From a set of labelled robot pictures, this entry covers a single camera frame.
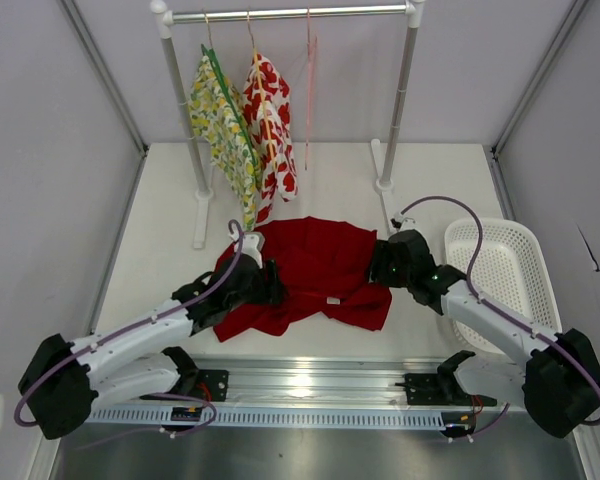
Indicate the perforated cable tray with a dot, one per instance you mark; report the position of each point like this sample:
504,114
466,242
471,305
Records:
238,416

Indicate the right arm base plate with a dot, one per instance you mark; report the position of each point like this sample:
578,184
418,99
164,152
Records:
432,389

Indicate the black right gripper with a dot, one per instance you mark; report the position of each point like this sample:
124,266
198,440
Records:
381,257

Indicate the lemon print garment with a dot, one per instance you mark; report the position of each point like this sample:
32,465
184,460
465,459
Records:
213,121

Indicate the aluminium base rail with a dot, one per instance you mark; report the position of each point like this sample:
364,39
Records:
312,382

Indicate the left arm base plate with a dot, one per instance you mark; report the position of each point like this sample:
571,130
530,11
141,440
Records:
210,385

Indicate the red floral print garment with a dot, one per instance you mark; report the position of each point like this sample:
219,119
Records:
279,179

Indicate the yellow hanger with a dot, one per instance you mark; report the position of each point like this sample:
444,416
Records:
259,128

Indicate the white perforated basket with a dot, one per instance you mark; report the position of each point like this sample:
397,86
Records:
510,268

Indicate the green hanger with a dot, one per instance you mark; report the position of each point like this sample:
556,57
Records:
223,85

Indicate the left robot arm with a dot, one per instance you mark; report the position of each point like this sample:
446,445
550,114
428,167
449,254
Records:
67,380

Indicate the white clothes rack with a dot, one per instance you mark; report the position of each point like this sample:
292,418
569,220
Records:
382,153

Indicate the red skirt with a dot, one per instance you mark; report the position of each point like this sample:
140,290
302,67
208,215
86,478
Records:
317,259

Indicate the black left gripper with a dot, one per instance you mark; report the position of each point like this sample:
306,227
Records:
271,290

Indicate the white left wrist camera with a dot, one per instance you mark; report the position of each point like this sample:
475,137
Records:
249,244

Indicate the pink wire hanger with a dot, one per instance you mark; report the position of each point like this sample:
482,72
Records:
311,45

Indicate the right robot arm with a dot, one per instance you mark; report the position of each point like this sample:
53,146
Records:
554,376

